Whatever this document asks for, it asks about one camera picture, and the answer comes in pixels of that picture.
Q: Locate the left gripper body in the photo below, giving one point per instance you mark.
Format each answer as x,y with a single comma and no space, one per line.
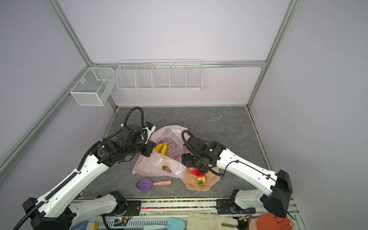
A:
144,149

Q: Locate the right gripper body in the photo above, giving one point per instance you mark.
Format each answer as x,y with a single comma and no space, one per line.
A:
191,161

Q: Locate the yellow banana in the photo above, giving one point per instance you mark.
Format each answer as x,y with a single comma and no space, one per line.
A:
162,148

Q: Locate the red strawberry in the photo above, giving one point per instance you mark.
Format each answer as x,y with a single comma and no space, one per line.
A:
201,180

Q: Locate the pink plastic bag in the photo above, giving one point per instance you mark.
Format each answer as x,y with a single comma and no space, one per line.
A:
165,158

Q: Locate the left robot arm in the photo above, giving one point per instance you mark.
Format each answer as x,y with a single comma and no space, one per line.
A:
55,210

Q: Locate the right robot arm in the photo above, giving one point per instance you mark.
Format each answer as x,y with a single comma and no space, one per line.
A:
275,187

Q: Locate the beige wavy fruit plate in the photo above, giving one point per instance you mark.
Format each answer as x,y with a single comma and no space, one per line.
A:
196,180

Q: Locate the beige cloth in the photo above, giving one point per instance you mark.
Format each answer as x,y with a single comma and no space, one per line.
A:
198,221

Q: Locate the small white mesh basket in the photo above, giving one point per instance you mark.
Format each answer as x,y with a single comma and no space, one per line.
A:
94,87

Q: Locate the orange rubber glove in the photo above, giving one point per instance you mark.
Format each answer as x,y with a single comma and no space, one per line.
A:
270,222

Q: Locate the blue white knit glove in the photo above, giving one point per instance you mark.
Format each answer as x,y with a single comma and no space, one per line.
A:
80,226

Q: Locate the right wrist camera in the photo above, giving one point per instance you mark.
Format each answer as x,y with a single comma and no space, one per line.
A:
196,144

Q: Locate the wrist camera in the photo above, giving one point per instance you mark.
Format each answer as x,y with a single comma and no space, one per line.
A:
136,134
196,144

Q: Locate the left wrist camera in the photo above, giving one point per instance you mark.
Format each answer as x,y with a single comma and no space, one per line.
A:
136,134

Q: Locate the purple scoop pink handle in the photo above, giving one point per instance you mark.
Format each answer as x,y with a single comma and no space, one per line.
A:
146,184

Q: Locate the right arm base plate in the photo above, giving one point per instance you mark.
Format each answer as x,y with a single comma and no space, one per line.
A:
226,207

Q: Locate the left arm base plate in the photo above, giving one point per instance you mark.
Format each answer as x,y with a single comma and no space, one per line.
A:
129,208

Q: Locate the long white wire basket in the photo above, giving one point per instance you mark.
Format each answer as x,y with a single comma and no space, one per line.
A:
160,74

